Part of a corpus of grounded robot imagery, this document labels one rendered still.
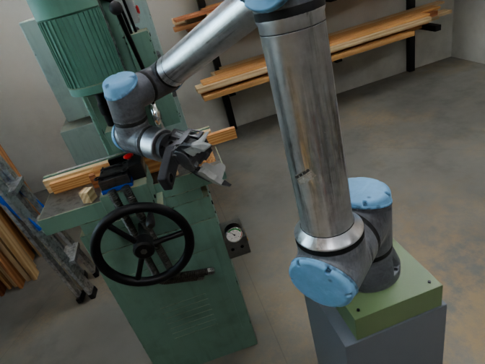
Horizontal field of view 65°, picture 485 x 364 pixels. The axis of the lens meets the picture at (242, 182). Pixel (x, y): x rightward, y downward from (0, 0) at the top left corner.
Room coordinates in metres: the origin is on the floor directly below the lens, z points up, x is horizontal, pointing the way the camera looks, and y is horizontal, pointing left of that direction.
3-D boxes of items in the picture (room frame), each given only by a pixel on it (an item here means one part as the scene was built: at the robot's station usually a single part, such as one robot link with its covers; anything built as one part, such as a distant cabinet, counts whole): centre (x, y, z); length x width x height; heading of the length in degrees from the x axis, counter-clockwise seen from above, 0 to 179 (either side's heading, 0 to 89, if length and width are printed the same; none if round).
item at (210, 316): (1.34, 0.37, 0.36); 0.58 x 0.45 x 0.71; 5
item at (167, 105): (1.42, 0.21, 1.02); 0.09 x 0.07 x 0.12; 95
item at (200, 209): (1.34, 0.36, 0.76); 0.57 x 0.45 x 0.09; 5
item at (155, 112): (1.36, 0.24, 1.02); 0.12 x 0.03 x 0.12; 5
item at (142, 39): (1.45, 0.22, 1.23); 0.09 x 0.08 x 0.15; 5
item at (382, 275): (0.76, -0.27, 0.68); 0.19 x 0.19 x 0.10
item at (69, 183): (1.22, 0.31, 0.92); 0.66 x 0.02 x 0.04; 95
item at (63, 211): (1.11, 0.35, 0.87); 0.61 x 0.30 x 0.06; 95
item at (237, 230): (1.04, 0.07, 0.65); 0.06 x 0.04 x 0.08; 95
